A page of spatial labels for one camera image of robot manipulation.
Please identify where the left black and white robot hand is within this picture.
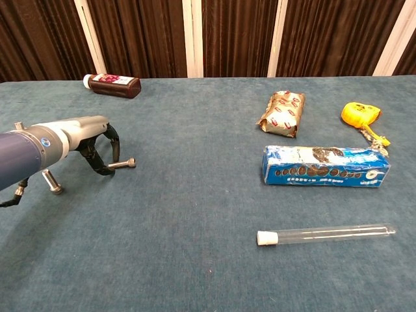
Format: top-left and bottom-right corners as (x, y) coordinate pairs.
(63, 115), (121, 176)

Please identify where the silver bolt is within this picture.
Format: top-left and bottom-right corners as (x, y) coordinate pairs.
(107, 157), (137, 170)
(41, 169), (64, 196)

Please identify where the dark red juice bottle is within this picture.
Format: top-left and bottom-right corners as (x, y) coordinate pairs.
(83, 73), (142, 99)

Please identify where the dark brown pleated curtain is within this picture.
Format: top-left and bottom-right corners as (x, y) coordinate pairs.
(0, 0), (416, 83)

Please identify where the blue felt table cover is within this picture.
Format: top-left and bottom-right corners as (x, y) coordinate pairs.
(0, 76), (416, 312)

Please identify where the beige snack packet red print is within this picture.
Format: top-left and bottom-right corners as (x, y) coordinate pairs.
(255, 90), (307, 139)

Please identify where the clear test tube white stopper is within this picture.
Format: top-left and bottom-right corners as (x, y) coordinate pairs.
(256, 223), (397, 248)

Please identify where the blue cookie box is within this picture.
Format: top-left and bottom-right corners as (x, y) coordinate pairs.
(261, 145), (391, 189)

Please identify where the yellow tape measure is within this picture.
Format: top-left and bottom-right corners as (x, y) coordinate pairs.
(341, 102), (391, 157)

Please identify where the white frame post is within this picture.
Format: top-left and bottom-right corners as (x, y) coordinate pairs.
(181, 0), (204, 79)
(73, 0), (108, 76)
(266, 0), (289, 78)
(372, 0), (416, 77)

